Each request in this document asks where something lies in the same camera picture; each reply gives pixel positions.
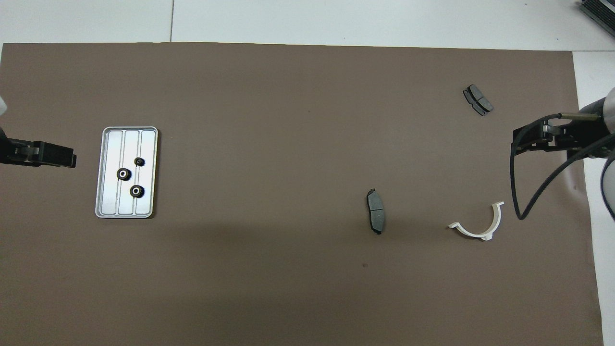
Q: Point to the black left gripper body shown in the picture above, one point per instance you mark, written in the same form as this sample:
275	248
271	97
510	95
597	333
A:
19	153

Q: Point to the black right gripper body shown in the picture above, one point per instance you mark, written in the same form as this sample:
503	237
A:
557	137

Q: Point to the small black bearing gear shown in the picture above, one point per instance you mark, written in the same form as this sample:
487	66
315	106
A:
139	161

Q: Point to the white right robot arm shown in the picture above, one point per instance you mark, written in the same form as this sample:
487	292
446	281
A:
593	129

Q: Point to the silver metal tray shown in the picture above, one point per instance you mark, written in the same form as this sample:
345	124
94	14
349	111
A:
113	202

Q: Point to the dark grey brake pad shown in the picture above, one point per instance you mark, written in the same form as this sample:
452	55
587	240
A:
478	99
376	214

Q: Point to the black ribbed device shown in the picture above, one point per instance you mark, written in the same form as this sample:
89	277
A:
600	9

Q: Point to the brown table mat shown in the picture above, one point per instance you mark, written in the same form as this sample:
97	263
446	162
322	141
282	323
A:
312	96

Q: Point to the white curved plastic bracket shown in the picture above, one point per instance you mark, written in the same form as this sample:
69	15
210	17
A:
468	232

